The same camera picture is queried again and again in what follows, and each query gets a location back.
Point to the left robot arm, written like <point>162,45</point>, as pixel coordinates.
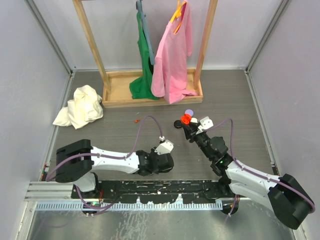
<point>76,163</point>

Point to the purple earbud case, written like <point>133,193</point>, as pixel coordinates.
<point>189,112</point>

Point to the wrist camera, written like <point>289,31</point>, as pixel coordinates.
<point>165,146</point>
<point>205,124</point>

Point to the pink t-shirt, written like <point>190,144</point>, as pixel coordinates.
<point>170,77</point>

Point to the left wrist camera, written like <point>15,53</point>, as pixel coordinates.
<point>165,146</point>

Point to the grey cable duct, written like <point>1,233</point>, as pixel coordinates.
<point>118,207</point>

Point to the black earbud case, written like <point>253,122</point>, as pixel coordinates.
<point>177,124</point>

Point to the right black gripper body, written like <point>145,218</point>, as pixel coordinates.
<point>202,139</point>

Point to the grey-blue hanger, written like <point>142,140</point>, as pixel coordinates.
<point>139,8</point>

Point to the white earbud case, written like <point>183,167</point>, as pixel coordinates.
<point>194,120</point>

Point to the cream white cloth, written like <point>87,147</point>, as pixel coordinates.
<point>84,108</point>

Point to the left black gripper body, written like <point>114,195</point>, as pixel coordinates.
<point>152,152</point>

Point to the green shirt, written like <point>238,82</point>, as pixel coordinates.
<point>140,88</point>

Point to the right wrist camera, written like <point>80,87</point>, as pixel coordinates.
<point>205,124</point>

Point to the yellow hanger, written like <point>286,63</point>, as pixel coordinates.
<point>178,14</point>

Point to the wooden clothes rack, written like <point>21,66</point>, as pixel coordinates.
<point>116,91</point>

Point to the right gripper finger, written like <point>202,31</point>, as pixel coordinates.
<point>193,126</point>
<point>187,130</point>

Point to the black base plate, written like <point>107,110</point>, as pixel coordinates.
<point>159,191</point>

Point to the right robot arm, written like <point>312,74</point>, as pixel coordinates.
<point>283,195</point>

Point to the orange earbud case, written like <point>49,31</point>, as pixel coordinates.
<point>186,119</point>

